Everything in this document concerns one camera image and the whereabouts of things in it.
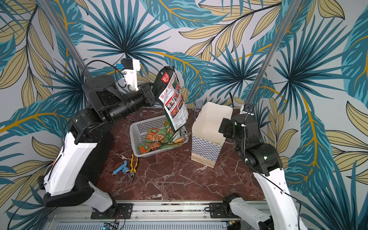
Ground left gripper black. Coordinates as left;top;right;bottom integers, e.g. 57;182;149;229
105;80;166;123

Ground large dark seasoning packet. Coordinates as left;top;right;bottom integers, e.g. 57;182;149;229
152;66;188;132

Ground white blue checkered paper bag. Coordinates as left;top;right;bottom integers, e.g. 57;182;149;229
191;102;233;168

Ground grey plastic basket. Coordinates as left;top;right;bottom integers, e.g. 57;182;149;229
130;116;189;157

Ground green orange soup packet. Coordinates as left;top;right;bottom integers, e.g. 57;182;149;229
146;128;173;144

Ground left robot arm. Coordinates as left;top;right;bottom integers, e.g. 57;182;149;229
38;75;156;218

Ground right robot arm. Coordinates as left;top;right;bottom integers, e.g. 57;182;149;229
218;113;307;230

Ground green orange condiment packet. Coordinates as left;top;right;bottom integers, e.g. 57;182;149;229
139;141;161;154

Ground yellow black pliers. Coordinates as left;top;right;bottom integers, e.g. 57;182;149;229
130;154;139;182

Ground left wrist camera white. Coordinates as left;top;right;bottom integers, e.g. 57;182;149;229
117;58;141;91

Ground blue handled tool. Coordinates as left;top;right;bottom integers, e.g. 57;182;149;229
112;160;129;176

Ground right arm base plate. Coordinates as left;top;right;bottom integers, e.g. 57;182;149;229
205;202;239;219

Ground aluminium front rail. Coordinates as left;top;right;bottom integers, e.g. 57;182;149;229
47;200;231;226

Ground right aluminium corner post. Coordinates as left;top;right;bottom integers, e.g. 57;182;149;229
245;0;301;104

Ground aluminium corner post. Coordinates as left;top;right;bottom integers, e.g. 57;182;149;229
37;1;85;70
245;0;301;104

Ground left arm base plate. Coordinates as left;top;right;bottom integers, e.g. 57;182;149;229
91;203;133;219

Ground left aluminium corner post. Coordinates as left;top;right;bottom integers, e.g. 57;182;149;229
37;1;85;70

